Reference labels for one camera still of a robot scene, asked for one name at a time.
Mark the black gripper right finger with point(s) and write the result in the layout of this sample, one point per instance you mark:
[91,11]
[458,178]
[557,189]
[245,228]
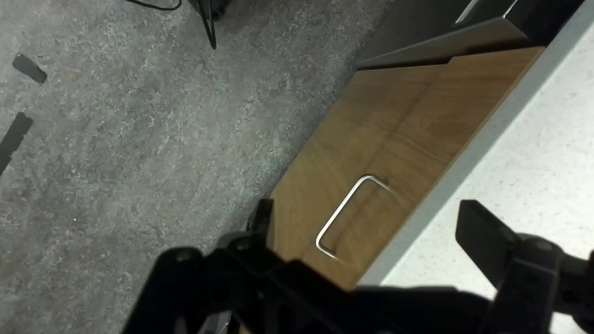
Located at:
[531,284]

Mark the black floor tape strip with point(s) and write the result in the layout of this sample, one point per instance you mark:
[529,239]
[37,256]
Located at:
[28,69]
[13,139]

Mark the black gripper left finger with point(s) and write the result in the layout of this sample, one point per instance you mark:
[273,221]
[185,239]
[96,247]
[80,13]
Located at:
[204,289]

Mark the wooden front white drawer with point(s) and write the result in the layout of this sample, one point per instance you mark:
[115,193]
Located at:
[432,154]

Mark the wooden lower cabinet front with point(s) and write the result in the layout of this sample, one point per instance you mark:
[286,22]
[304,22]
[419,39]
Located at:
[345,135]

